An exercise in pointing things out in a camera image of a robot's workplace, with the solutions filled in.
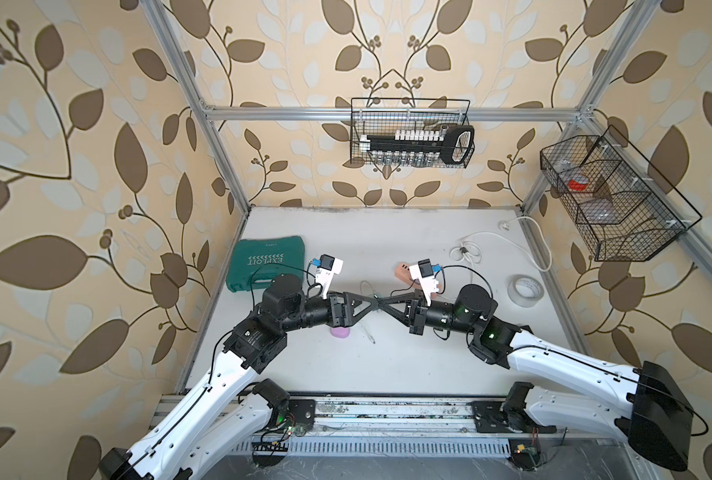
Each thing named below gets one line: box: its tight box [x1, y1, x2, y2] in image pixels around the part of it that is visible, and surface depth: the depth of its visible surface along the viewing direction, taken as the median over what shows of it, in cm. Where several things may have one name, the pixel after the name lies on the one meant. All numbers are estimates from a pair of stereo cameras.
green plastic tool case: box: [226, 236, 305, 292], surface depth 103 cm
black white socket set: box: [360, 125, 475, 166], surface depth 87 cm
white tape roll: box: [507, 274, 544, 308], surface depth 96 cm
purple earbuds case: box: [330, 326, 350, 338], surface depth 90 cm
